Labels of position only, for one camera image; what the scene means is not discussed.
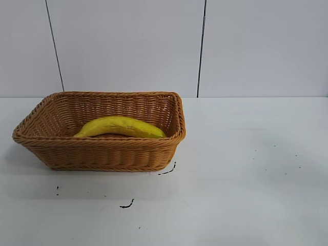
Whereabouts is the yellow banana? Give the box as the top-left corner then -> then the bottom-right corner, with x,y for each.
73,116 -> 167,139

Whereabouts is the brown woven wicker basket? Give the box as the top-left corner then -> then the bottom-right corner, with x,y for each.
12,90 -> 187,172

